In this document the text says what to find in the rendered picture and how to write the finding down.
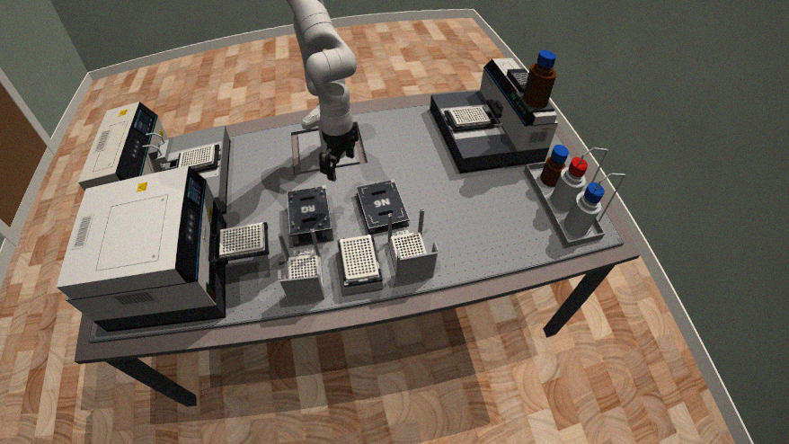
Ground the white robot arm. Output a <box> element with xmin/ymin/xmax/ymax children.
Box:
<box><xmin>287</xmin><ymin>0</ymin><xmax>357</xmax><ymax>153</ymax></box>

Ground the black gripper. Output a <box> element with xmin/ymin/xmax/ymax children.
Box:
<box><xmin>319</xmin><ymin>124</ymin><xmax>359</xmax><ymax>182</ymax></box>

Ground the red bottle cap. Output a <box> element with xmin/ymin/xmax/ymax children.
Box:
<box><xmin>569</xmin><ymin>157</ymin><xmax>588</xmax><ymax>176</ymax></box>

